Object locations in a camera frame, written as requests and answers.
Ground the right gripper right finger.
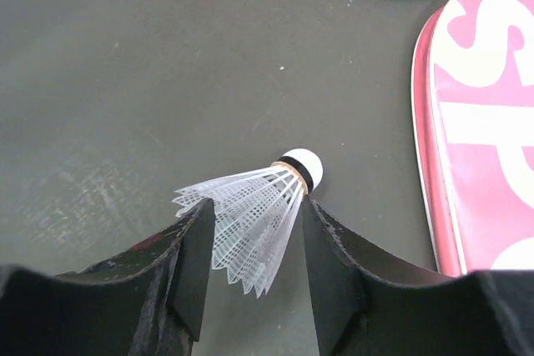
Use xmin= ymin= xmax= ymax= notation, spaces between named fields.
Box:
xmin=301 ymin=199 xmax=533 ymax=355

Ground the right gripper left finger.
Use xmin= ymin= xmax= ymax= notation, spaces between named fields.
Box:
xmin=1 ymin=199 xmax=215 ymax=355

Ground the white plastic shuttlecock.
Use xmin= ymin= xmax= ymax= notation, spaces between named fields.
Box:
xmin=172 ymin=148 xmax=324 ymax=296

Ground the pink sport racket bag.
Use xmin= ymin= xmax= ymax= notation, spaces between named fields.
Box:
xmin=411 ymin=0 xmax=533 ymax=277

